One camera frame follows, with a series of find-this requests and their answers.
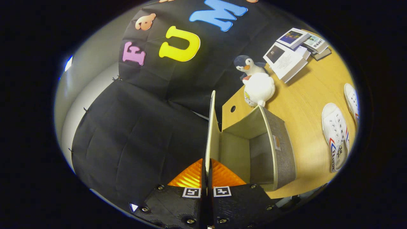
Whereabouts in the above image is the book with pale teal cover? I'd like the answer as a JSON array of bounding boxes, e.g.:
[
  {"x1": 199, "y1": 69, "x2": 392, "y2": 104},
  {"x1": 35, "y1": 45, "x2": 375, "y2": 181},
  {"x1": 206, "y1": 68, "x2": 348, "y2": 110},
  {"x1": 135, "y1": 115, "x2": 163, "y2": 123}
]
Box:
[{"x1": 302, "y1": 33, "x2": 329, "y2": 54}]

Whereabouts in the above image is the plain white book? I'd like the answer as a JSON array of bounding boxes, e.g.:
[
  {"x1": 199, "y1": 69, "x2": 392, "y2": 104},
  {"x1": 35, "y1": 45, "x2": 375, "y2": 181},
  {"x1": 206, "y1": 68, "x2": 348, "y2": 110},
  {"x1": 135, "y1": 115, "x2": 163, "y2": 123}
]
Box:
[{"x1": 294, "y1": 46, "x2": 311, "y2": 61}]

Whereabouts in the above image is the penguin plush toy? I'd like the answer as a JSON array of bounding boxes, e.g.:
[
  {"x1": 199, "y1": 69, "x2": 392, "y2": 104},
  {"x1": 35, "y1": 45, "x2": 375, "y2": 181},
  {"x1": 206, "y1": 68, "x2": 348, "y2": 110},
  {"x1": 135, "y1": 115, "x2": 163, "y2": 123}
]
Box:
[{"x1": 234, "y1": 55, "x2": 267, "y2": 79}]

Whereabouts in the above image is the white canvas shoe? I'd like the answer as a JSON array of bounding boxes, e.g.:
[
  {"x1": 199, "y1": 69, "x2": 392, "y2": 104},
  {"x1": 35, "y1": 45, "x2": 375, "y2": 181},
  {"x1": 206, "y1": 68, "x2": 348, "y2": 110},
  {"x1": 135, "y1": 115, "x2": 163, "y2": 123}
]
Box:
[
  {"x1": 321, "y1": 103, "x2": 350, "y2": 173},
  {"x1": 344, "y1": 83, "x2": 360, "y2": 125}
]

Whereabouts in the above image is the white round plush toy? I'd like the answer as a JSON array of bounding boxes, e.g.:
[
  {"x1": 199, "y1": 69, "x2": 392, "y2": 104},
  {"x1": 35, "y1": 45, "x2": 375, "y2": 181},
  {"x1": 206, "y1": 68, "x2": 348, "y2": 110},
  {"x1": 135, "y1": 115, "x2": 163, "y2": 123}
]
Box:
[{"x1": 243, "y1": 73, "x2": 276, "y2": 108}]

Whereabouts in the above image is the book with blue cover picture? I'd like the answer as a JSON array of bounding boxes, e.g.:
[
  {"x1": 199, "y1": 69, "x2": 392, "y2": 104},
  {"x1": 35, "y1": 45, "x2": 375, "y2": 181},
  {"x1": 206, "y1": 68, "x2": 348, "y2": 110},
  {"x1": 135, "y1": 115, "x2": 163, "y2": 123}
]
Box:
[{"x1": 276, "y1": 28, "x2": 311, "y2": 50}]

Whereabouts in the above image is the grey fabric storage box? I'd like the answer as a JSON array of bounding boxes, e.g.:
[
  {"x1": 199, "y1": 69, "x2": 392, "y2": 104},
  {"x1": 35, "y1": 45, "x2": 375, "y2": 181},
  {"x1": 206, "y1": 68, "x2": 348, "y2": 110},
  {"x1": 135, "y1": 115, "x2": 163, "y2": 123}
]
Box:
[{"x1": 205, "y1": 91, "x2": 297, "y2": 191}]

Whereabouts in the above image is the black backdrop cloth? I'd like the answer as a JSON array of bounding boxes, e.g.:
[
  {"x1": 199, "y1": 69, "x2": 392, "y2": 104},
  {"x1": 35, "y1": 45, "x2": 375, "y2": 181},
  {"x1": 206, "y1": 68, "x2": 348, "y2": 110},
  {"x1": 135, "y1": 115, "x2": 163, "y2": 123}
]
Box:
[{"x1": 72, "y1": 0, "x2": 318, "y2": 204}]

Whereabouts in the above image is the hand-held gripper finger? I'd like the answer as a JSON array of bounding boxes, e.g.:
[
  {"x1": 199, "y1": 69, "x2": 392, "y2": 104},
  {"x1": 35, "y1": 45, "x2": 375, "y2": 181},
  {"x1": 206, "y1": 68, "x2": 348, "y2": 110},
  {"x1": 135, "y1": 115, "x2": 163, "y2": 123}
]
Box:
[
  {"x1": 207, "y1": 158, "x2": 283, "y2": 229},
  {"x1": 129, "y1": 158, "x2": 208, "y2": 229}
]

